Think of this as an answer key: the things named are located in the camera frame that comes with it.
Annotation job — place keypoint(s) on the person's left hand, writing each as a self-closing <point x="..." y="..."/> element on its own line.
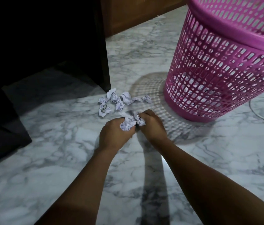
<point x="113" y="138"/>

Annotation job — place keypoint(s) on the person's right hand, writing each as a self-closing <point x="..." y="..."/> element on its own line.
<point x="155" y="128"/>

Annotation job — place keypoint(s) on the white paper ball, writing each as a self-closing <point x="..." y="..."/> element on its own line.
<point x="126" y="125"/>
<point x="140" y="120"/>

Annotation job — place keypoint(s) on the pile of paper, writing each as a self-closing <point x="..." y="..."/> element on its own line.
<point x="118" y="100"/>

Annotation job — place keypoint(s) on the dark wooden cabinet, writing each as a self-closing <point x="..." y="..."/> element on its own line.
<point x="40" y="32"/>

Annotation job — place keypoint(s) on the person's right forearm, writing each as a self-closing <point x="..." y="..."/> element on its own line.
<point x="216" y="189"/>

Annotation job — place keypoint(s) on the person's left forearm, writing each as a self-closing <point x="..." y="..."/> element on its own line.
<point x="82" y="189"/>

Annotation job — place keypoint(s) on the pink plastic waste basket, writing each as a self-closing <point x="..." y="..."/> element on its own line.
<point x="216" y="79"/>

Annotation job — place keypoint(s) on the brown wooden room door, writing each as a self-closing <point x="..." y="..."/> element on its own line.
<point x="134" y="14"/>

